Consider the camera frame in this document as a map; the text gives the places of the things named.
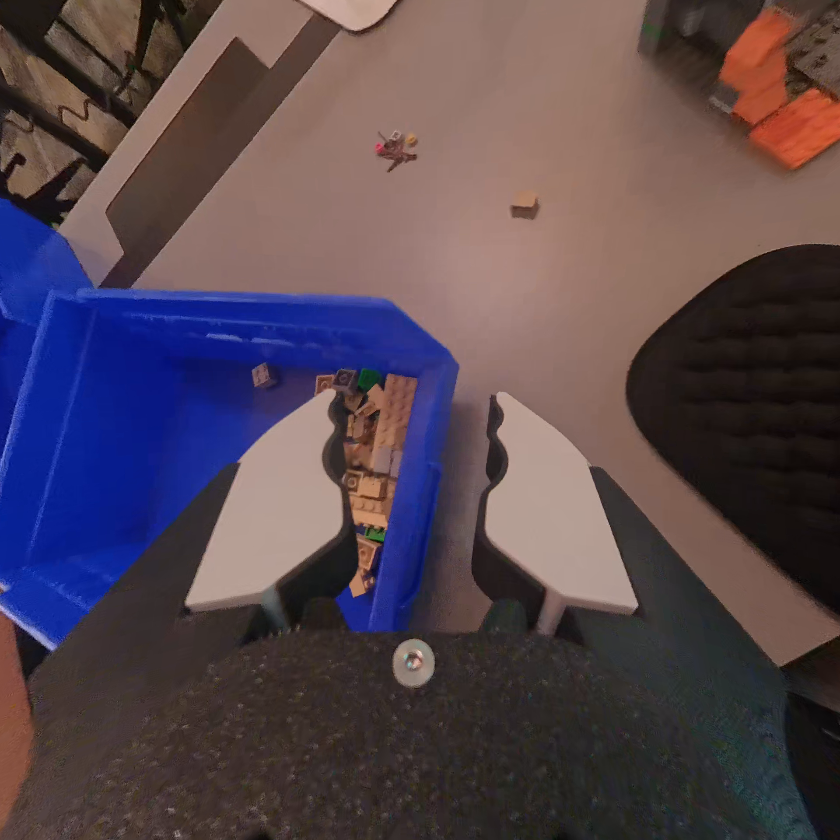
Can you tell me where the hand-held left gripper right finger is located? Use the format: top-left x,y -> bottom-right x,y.
472,392 -> 639,635

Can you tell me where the small heap of toy bricks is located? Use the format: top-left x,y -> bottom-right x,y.
314,367 -> 420,598

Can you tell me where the blue plastic bin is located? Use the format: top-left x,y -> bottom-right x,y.
0,197 -> 93,421
0,289 -> 460,651

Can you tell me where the white wood-edged table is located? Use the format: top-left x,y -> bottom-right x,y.
0,613 -> 35,795

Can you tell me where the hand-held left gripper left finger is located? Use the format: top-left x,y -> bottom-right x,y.
184,392 -> 361,611

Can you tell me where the grey desk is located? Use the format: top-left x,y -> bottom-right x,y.
56,0 -> 840,667

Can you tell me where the toy brick building model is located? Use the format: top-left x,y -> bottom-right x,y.
637,0 -> 840,172

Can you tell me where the black quilted wrist pad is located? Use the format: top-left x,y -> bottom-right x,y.
625,244 -> 840,618

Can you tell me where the white rounded board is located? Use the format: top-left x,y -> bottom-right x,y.
295,0 -> 400,34

